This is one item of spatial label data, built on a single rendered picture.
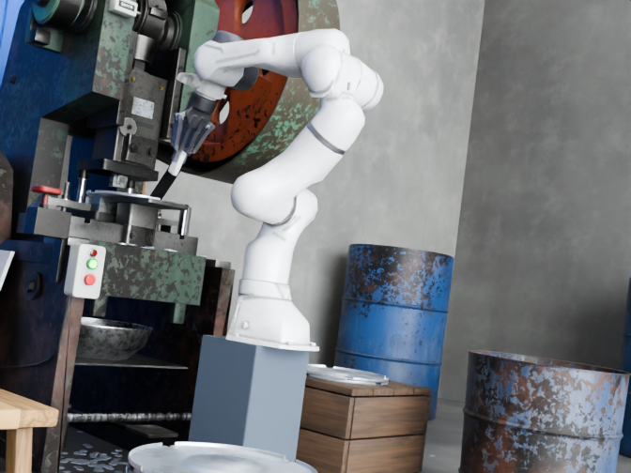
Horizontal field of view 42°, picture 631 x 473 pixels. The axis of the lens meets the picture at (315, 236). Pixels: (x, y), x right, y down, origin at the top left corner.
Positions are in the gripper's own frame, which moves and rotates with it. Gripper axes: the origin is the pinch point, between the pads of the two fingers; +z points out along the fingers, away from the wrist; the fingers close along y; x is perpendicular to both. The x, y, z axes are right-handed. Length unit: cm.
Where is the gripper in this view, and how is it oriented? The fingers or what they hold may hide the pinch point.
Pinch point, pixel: (176, 162)
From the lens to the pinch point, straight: 233.7
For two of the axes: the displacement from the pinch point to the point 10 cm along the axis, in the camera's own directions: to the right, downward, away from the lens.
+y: 7.0, 1.5, 7.0
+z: -4.2, 8.8, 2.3
